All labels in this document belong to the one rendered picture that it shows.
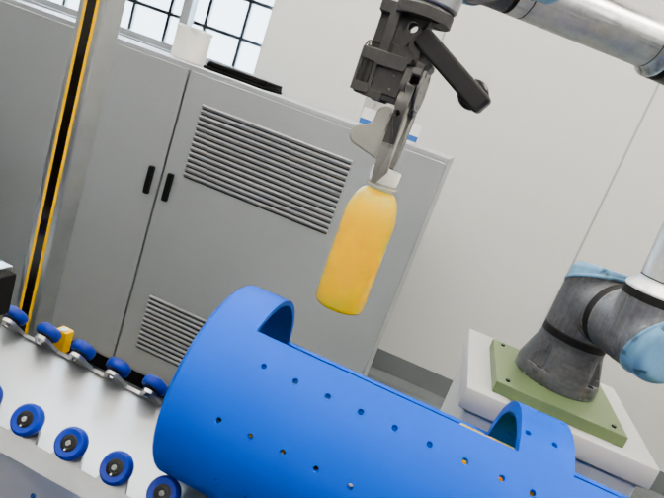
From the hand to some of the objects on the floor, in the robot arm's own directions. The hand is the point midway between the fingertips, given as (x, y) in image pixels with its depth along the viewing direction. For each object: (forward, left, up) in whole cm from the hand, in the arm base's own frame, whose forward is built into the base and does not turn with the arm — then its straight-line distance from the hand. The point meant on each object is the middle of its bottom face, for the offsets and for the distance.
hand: (384, 174), depth 72 cm
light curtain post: (-37, -67, -145) cm, 164 cm away
